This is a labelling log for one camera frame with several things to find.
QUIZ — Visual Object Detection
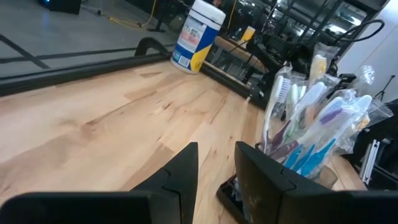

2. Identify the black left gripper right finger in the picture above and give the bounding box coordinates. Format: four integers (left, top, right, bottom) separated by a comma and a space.
234, 141, 398, 224

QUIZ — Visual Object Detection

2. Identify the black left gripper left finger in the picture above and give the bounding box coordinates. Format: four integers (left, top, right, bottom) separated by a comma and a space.
0, 142, 199, 224

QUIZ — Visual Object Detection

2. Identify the blue toothbrush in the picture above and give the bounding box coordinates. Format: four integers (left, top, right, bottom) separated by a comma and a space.
300, 94, 374, 179
294, 93, 357, 175
282, 81, 329, 170

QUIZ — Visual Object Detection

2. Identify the green toothbrush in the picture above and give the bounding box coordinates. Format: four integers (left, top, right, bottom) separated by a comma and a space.
285, 81, 308, 138

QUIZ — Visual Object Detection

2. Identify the orange toothbrush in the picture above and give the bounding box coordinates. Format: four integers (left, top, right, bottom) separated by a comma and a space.
307, 42, 342, 93
337, 65, 394, 156

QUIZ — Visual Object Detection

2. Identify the white-lidded blue yellow wipes canister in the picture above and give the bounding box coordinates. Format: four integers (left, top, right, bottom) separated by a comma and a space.
170, 0, 227, 75

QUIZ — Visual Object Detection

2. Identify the black tripod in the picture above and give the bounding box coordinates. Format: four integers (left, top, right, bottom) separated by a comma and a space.
374, 74, 396, 102

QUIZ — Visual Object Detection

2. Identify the yellow box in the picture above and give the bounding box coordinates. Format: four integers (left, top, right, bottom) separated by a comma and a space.
241, 26, 257, 44

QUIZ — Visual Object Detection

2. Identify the white bracket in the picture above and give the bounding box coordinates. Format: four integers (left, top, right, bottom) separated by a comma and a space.
359, 139, 381, 187

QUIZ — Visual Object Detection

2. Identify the black aluminium extrusion frame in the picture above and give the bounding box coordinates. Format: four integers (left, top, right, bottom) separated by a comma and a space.
0, 37, 265, 108

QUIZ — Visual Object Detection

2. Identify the long yellow cable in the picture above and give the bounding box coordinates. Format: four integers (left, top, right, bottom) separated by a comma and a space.
108, 0, 157, 29

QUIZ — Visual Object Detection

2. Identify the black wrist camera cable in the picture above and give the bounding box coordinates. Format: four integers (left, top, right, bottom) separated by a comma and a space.
323, 19, 386, 45

